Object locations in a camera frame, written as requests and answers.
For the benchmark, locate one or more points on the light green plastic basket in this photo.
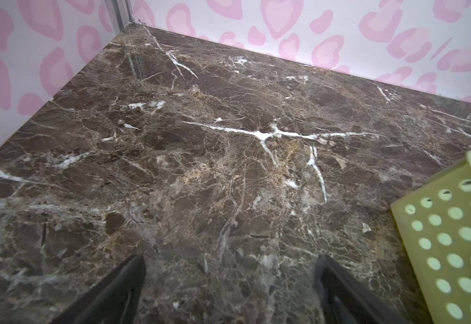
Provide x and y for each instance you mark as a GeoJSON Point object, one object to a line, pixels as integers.
{"type": "Point", "coordinates": [434, 223]}

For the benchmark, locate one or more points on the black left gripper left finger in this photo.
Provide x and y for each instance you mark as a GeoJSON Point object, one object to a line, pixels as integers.
{"type": "Point", "coordinates": [113, 300]}

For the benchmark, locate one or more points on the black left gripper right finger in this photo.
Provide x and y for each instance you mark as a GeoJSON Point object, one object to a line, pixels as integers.
{"type": "Point", "coordinates": [346, 300]}

